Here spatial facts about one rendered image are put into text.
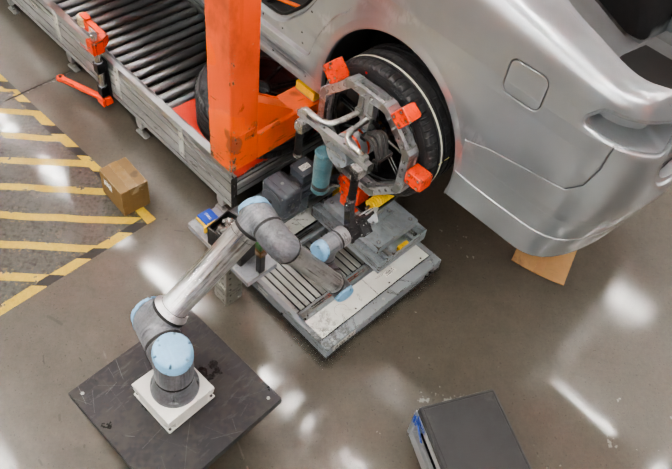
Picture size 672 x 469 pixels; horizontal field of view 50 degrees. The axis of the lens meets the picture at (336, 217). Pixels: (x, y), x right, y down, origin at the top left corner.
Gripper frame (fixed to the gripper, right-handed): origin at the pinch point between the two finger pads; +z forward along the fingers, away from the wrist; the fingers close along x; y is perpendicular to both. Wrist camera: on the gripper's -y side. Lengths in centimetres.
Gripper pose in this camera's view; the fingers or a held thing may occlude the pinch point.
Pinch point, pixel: (375, 207)
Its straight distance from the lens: 318.2
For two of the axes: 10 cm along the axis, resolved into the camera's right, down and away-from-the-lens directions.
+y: 4.0, 8.8, 2.5
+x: 5.7, -0.2, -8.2
